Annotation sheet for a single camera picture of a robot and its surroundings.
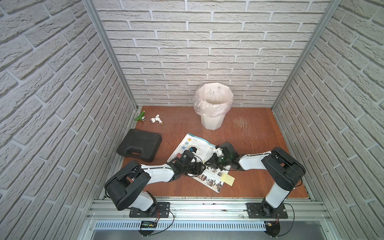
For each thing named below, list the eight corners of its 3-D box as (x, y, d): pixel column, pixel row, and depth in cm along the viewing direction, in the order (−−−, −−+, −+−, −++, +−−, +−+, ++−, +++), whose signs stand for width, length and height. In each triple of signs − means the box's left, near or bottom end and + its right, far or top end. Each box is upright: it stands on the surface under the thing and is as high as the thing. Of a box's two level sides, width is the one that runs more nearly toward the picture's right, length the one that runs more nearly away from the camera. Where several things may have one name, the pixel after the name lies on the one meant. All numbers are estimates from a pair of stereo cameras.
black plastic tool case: (119, 154, 95) (115, 150, 90) (134, 132, 106) (131, 127, 101) (151, 163, 92) (148, 159, 87) (163, 139, 103) (161, 134, 98)
